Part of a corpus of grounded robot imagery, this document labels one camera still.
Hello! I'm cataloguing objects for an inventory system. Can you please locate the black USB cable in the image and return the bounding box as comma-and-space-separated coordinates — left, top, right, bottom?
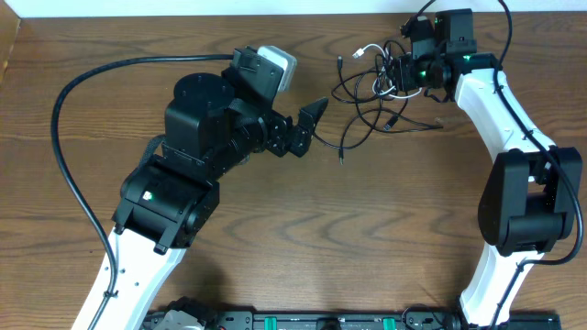
329, 54, 444, 135
312, 39, 414, 165

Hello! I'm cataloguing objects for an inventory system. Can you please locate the white USB cable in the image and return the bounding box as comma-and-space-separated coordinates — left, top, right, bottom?
351, 43, 424, 100

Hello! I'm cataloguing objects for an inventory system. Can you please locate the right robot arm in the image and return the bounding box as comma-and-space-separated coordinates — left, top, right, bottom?
386, 9, 584, 329

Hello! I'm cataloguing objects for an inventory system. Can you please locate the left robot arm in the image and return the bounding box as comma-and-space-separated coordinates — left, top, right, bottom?
73, 70, 328, 329

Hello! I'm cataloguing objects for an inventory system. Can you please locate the wooden side board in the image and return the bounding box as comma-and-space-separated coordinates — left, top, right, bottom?
0, 0, 21, 83

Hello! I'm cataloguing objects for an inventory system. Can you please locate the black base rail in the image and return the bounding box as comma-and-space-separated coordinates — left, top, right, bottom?
139, 297, 561, 330

